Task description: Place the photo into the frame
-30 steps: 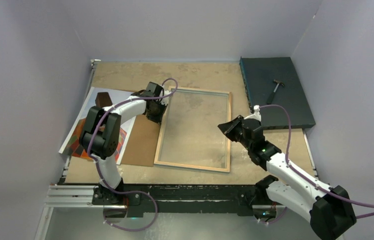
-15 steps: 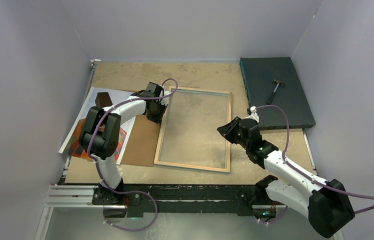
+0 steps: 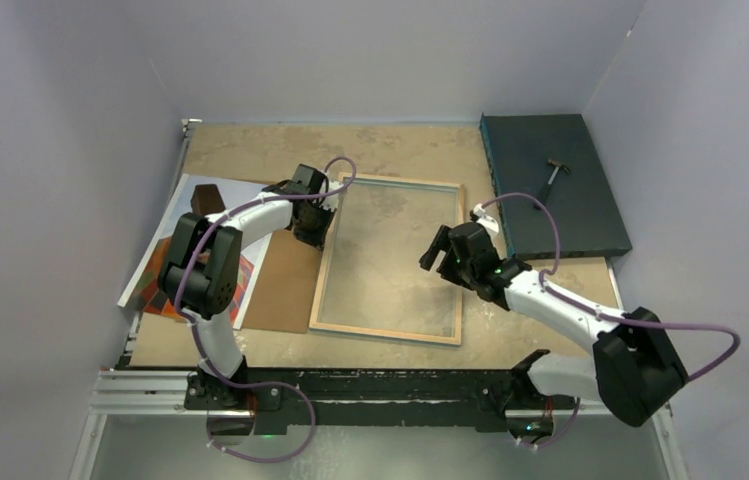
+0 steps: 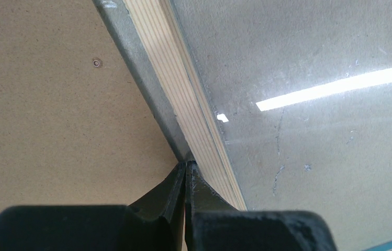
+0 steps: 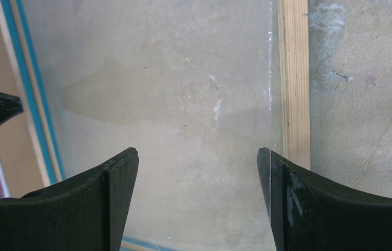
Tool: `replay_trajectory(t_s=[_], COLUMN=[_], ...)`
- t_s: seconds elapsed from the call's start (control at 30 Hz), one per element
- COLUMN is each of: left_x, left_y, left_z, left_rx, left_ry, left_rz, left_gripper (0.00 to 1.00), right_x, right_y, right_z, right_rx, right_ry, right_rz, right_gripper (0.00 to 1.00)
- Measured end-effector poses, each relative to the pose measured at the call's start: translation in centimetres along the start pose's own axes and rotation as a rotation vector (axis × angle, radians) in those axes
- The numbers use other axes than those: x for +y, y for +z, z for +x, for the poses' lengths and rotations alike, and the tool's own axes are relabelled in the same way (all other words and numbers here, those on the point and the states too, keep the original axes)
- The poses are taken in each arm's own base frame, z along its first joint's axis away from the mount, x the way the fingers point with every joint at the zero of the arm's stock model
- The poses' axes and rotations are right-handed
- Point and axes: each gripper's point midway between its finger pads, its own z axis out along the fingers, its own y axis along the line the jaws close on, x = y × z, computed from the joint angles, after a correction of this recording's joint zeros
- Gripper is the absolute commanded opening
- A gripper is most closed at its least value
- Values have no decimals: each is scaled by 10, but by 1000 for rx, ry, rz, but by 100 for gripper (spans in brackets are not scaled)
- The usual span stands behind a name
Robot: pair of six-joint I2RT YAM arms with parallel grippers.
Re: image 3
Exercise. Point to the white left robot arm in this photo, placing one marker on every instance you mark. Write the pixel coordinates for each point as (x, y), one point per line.
(368, 232)

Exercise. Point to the claw hammer with grey handle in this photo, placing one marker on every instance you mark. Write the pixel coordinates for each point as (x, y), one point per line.
(557, 167)

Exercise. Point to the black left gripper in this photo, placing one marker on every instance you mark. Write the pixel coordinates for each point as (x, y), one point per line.
(316, 240)

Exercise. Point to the brown backing board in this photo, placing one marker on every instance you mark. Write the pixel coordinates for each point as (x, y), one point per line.
(282, 298)

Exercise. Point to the dark grey flat box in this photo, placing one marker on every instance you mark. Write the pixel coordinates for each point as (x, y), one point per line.
(581, 217)

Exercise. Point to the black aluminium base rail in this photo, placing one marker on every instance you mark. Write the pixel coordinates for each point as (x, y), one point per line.
(269, 400)

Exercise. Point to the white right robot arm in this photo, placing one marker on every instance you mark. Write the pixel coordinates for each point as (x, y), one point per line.
(632, 366)

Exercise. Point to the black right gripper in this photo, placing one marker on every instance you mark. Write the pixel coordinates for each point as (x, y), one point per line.
(442, 242)

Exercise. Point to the hot air balloon photo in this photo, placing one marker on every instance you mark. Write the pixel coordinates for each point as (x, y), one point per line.
(203, 195)

